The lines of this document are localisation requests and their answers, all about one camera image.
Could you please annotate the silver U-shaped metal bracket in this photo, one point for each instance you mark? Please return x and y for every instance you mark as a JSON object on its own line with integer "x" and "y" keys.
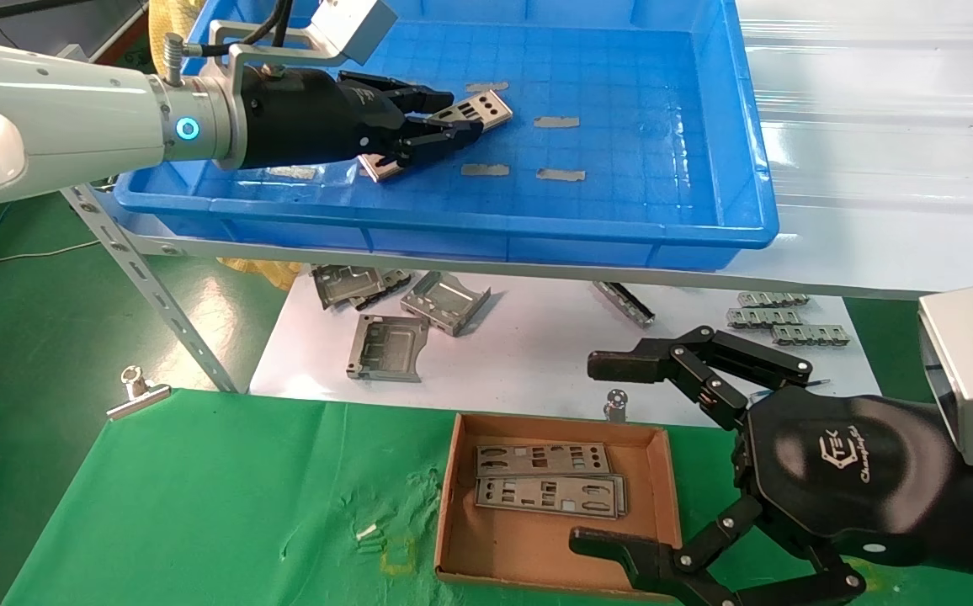
{"x": 444, "y": 301}

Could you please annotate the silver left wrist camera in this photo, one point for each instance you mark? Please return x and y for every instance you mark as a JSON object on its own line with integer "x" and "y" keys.
{"x": 352, "y": 29}

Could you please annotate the silver part at edge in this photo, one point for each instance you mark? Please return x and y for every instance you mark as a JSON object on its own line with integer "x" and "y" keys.
{"x": 391, "y": 280}

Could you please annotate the silver connector shield strip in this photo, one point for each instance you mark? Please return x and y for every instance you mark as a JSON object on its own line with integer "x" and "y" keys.
{"x": 760, "y": 318}
{"x": 810, "y": 335}
{"x": 773, "y": 299}

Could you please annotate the small white scrap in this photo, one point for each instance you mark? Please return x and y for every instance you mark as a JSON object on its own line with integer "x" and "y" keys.
{"x": 366, "y": 531}

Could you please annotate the grey perforated shelf upright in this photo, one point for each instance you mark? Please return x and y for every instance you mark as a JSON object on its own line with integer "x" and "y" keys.
{"x": 150, "y": 290}

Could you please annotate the green cloth mat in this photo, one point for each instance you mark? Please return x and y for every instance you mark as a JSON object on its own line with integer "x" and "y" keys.
{"x": 200, "y": 488}

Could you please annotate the silver folded metal bracket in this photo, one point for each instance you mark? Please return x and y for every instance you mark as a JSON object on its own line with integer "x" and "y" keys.
{"x": 343, "y": 286}

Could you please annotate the white paper sheet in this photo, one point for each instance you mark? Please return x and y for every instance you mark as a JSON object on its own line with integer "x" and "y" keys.
{"x": 537, "y": 353}

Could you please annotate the silver perforated IO shield plate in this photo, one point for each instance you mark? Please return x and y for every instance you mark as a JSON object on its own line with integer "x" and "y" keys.
{"x": 486, "y": 108}
{"x": 550, "y": 497}
{"x": 537, "y": 459}

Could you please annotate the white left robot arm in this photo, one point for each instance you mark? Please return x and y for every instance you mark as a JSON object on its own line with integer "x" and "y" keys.
{"x": 57, "y": 118}

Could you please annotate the narrow slotted metal strip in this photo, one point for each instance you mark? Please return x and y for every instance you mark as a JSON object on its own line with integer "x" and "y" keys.
{"x": 624, "y": 303}

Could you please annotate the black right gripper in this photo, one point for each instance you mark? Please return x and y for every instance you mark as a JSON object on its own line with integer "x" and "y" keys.
{"x": 848, "y": 471}

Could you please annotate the large metal binder clip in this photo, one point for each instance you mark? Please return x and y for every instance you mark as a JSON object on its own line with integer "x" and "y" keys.
{"x": 137, "y": 396}

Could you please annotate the blue plastic tray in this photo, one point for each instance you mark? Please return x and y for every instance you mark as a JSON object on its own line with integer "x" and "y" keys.
{"x": 663, "y": 210}

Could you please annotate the grey camera mounting bracket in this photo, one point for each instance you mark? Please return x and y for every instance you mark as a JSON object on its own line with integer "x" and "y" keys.
{"x": 238, "y": 55}

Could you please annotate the small metal binder clip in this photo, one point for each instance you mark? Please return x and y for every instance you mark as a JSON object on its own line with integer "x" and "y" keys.
{"x": 615, "y": 398}

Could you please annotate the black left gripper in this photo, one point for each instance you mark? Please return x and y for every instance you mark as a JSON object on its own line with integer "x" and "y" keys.
{"x": 310, "y": 118}

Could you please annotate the shallow cardboard box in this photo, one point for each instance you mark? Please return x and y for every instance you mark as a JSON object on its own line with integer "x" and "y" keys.
{"x": 529, "y": 547}

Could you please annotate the grey flat metal frame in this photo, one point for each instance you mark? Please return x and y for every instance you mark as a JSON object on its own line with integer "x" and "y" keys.
{"x": 387, "y": 347}

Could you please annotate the grey metal shelf rail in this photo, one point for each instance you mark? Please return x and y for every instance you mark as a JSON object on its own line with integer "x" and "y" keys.
{"x": 192, "y": 247}

